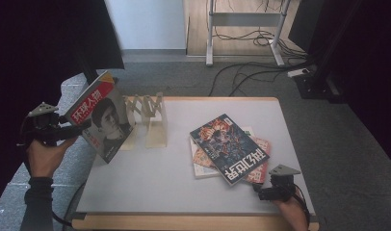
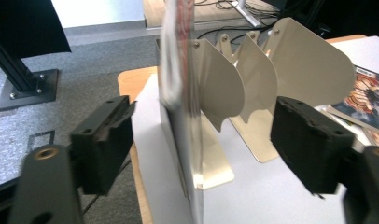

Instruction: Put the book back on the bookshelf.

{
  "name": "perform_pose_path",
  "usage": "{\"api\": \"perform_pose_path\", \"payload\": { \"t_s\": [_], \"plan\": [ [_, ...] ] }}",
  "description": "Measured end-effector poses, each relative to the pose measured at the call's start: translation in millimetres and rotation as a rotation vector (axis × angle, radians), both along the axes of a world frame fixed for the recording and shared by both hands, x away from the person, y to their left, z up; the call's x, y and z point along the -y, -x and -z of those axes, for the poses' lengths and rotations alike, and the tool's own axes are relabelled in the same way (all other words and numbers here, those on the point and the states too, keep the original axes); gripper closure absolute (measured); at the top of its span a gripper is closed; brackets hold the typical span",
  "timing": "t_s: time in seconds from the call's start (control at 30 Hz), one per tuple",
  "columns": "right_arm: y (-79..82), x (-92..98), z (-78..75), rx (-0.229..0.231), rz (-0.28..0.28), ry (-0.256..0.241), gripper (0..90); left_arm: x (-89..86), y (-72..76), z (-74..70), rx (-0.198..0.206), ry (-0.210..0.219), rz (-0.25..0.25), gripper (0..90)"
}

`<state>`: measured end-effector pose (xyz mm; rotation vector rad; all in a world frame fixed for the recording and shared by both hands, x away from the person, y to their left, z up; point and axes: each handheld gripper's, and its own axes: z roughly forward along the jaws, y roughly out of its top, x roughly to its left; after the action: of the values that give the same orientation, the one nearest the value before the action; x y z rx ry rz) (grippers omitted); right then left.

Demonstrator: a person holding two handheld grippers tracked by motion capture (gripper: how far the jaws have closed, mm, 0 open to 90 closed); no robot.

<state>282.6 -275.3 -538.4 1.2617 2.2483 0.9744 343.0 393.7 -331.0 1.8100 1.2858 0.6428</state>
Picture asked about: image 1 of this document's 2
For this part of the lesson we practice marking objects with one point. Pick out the red label portrait magazine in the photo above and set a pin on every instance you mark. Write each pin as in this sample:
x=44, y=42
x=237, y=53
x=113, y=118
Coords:
x=103, y=122

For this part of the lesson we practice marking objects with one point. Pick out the beige expandable book rack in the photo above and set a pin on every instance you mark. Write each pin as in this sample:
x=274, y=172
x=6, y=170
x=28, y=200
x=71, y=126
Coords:
x=156, y=134

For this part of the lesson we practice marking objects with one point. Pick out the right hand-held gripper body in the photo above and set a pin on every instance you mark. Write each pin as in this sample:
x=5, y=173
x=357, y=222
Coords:
x=283, y=184

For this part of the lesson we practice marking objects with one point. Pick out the grey upholstered sofa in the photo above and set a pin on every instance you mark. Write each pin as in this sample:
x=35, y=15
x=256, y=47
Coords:
x=30, y=179

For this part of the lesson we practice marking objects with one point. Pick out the dark blue illustrated magazine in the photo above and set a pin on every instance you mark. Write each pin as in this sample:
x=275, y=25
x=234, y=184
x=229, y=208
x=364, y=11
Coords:
x=229, y=147

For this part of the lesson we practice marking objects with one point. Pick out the black stand base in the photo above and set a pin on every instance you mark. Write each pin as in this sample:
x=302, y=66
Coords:
x=315, y=88

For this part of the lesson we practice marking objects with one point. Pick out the black curtain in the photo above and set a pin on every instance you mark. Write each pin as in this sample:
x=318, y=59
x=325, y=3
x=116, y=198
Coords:
x=370, y=64
x=39, y=38

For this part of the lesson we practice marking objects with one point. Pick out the white power strip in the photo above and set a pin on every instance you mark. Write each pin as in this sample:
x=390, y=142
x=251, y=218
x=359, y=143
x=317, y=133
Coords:
x=298, y=72

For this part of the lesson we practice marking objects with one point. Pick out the red-brown cover magazine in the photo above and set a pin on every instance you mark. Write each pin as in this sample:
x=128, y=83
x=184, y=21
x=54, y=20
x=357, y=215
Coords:
x=260, y=160

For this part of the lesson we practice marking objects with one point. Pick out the person's left hand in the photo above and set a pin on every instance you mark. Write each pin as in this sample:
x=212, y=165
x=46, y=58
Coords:
x=44, y=159

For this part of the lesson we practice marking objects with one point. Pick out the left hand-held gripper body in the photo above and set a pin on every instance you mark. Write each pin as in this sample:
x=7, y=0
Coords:
x=44, y=128

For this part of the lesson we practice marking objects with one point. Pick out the dark monitor panel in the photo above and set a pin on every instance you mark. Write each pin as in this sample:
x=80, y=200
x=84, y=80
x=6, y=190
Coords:
x=301, y=22

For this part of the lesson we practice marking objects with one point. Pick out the person's right hand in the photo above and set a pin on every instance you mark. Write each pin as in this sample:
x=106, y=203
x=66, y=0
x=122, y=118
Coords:
x=293, y=213

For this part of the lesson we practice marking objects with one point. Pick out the grey metal desk frame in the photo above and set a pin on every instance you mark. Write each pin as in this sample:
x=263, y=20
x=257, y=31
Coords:
x=245, y=19

